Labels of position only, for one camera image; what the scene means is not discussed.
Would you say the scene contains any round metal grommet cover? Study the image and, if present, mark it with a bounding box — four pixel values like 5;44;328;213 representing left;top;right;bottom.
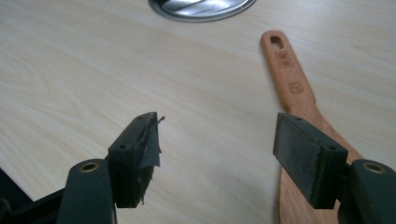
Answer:
148;0;258;23

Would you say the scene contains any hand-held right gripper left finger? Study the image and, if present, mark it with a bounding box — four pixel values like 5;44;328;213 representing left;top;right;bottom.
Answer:
56;111;166;224

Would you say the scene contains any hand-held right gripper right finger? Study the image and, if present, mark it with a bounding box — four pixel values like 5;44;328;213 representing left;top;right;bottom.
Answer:
273;112;396;224

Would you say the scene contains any wooden spatula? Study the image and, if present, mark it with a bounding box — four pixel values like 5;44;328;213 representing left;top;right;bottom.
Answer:
260;29;363;224

